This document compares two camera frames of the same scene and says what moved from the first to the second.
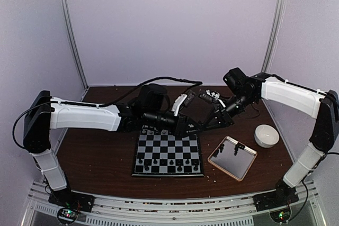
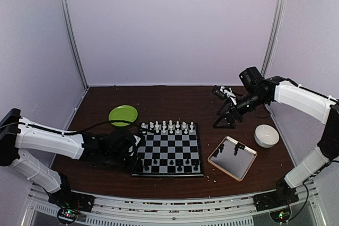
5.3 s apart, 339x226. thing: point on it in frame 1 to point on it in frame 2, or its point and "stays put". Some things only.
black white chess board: (159, 153) stays put
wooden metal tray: (232, 157) stays put
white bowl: (266, 136) stays put
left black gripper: (182, 127) to (130, 168)
